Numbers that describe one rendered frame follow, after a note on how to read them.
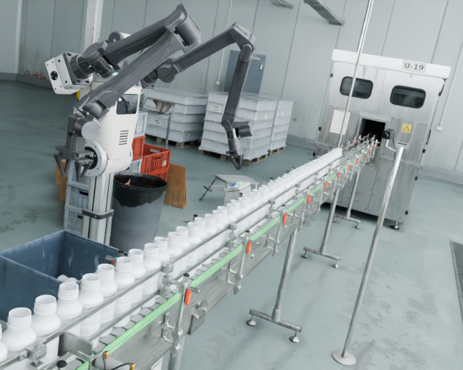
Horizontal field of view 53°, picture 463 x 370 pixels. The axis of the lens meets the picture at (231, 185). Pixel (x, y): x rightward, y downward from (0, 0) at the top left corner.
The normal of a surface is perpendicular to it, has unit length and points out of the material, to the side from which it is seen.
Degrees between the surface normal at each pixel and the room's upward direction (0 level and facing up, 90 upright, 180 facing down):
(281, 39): 90
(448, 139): 90
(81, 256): 90
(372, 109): 90
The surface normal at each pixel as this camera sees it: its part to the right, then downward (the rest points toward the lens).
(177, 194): -0.39, 0.31
